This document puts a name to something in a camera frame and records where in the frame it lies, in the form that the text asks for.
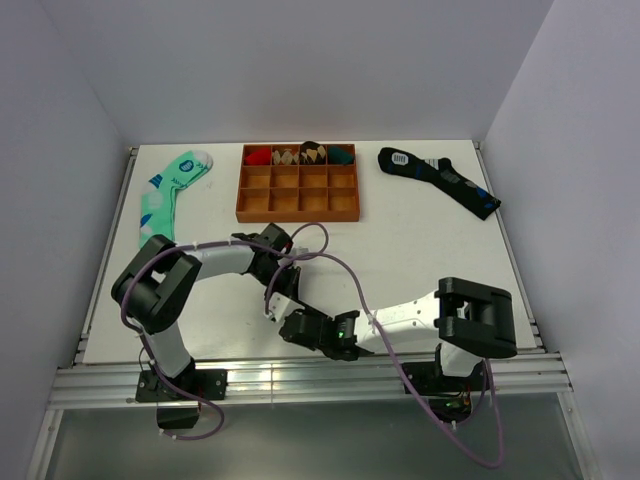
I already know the black blue patterned sock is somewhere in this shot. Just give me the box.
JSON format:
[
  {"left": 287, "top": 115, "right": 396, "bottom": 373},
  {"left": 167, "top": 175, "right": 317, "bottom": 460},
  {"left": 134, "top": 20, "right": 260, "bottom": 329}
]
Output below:
[{"left": 377, "top": 147, "right": 501, "bottom": 220}]

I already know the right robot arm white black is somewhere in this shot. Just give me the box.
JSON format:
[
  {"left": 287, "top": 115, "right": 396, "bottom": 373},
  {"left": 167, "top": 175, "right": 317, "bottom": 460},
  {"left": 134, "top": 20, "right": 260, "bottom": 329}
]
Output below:
[{"left": 267, "top": 277, "right": 518, "bottom": 396}]

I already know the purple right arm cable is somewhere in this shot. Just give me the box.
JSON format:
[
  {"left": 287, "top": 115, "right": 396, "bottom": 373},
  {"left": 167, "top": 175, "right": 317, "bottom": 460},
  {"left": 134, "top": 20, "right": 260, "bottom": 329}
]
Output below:
[{"left": 264, "top": 252, "right": 505, "bottom": 469}]

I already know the brown wooden compartment tray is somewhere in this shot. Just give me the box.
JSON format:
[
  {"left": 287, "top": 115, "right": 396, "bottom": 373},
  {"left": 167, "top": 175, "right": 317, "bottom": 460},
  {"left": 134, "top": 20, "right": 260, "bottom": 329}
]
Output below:
[{"left": 236, "top": 142, "right": 361, "bottom": 223}]

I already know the mint green patterned sock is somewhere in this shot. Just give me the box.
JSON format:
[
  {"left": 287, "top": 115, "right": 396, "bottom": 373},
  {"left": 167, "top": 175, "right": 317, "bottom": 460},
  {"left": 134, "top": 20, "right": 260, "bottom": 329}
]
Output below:
[{"left": 138, "top": 150, "right": 213, "bottom": 247}]

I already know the beige argyle rolled sock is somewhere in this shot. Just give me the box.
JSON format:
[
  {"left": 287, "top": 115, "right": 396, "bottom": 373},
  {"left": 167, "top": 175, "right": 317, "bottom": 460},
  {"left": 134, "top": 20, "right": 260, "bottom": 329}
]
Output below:
[{"left": 271, "top": 146, "right": 299, "bottom": 166}]

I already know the teal rolled sock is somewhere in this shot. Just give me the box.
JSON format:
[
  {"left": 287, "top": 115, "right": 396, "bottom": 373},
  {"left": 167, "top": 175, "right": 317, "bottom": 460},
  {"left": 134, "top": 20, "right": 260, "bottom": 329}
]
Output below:
[{"left": 327, "top": 145, "right": 355, "bottom": 165}]

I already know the aluminium table frame rail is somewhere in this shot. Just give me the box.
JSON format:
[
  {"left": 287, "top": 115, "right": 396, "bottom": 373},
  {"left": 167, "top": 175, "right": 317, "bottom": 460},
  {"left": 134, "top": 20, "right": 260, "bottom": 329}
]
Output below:
[{"left": 47, "top": 144, "right": 602, "bottom": 479}]

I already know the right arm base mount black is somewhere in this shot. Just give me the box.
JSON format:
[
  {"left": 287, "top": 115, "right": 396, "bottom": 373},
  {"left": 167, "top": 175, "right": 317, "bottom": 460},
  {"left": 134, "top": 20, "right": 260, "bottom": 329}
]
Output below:
[{"left": 401, "top": 361, "right": 489, "bottom": 425}]

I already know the red rolled sock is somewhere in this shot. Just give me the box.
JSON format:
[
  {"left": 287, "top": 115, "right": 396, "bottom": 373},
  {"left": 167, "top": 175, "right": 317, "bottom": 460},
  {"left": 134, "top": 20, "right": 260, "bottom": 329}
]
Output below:
[{"left": 244, "top": 148, "right": 271, "bottom": 166}]

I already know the dark brown argyle rolled sock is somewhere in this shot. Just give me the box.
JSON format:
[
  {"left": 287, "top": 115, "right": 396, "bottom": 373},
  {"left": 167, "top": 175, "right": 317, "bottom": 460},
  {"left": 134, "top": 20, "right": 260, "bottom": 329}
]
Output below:
[{"left": 298, "top": 141, "right": 327, "bottom": 165}]

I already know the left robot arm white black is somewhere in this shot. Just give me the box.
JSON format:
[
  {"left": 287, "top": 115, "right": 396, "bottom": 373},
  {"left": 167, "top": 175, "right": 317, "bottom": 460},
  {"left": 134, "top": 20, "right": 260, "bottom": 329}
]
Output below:
[{"left": 111, "top": 223, "right": 293, "bottom": 399}]

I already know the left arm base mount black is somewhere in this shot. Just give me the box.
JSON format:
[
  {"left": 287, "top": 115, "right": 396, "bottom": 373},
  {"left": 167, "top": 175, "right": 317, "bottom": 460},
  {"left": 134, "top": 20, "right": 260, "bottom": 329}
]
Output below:
[{"left": 135, "top": 368, "right": 228, "bottom": 431}]

